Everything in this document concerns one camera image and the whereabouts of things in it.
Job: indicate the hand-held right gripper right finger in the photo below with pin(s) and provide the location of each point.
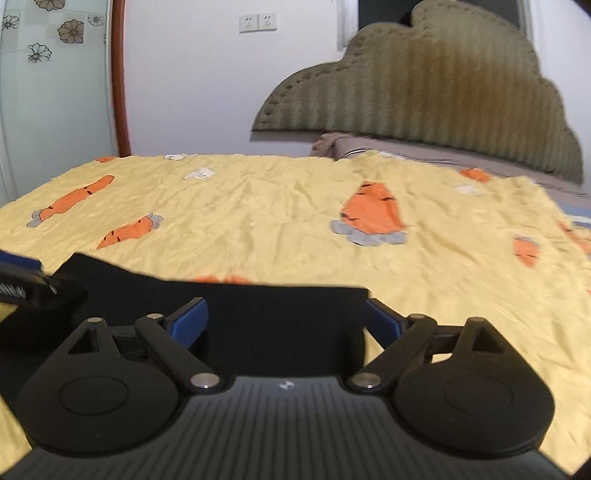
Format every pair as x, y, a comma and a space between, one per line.
385, 323

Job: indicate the frosted glass door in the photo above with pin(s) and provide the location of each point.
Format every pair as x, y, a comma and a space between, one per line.
55, 101

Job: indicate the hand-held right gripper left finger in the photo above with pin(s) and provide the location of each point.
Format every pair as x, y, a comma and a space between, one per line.
190, 323

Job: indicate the yellow carrot print blanket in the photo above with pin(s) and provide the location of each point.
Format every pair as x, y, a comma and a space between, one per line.
258, 217

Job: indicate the dark window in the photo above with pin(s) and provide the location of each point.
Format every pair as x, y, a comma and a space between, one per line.
383, 11

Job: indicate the wooden door frame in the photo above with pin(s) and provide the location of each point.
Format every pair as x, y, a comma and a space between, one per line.
121, 83

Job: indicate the grey bed sheet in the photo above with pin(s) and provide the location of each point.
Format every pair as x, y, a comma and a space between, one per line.
415, 154

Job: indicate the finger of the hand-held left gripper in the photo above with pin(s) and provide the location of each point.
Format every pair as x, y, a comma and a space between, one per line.
32, 288

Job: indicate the black pants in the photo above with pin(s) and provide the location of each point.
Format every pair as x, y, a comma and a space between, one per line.
277, 323

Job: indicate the blue white bed sheet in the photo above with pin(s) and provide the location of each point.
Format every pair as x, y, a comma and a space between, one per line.
577, 214

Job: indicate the white wall outlet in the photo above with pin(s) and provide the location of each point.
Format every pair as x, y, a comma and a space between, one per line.
268, 21
248, 23

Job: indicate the olive padded headboard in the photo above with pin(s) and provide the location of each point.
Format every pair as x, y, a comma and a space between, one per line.
438, 83

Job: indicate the white sheer curtain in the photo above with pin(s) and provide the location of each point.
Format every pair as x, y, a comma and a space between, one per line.
347, 21

